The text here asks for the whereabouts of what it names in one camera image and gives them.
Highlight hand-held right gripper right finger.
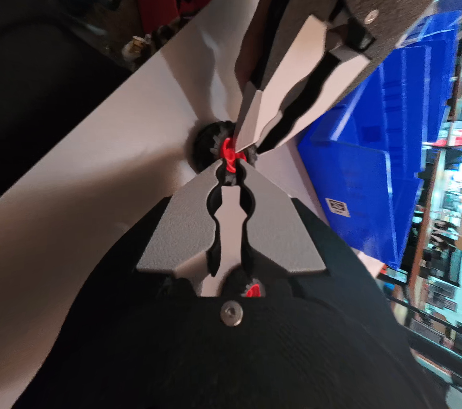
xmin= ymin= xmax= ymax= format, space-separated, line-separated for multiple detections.
xmin=241 ymin=162 xmax=327 ymax=274

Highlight person's left hand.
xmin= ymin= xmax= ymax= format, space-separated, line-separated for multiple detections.
xmin=235 ymin=0 xmax=278 ymax=86

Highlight person's dark clothing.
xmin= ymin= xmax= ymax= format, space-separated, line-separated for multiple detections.
xmin=0 ymin=0 xmax=130 ymax=196

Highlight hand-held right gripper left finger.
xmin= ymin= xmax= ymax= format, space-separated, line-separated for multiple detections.
xmin=137 ymin=160 xmax=224 ymax=277

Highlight white desk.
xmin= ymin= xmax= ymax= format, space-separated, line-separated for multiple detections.
xmin=0 ymin=0 xmax=387 ymax=409

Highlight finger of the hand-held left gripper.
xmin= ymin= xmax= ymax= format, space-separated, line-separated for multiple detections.
xmin=234 ymin=15 xmax=327 ymax=152
xmin=258 ymin=51 xmax=370 ymax=153

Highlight white paper sheet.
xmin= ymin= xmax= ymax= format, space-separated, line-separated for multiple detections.
xmin=357 ymin=250 xmax=387 ymax=279

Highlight black toy wheel red hub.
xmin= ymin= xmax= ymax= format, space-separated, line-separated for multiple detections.
xmin=245 ymin=277 xmax=263 ymax=298
xmin=193 ymin=122 xmax=258 ymax=185

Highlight blue plastic bin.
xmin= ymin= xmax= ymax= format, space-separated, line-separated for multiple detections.
xmin=298 ymin=106 xmax=424 ymax=269
xmin=343 ymin=15 xmax=462 ymax=171

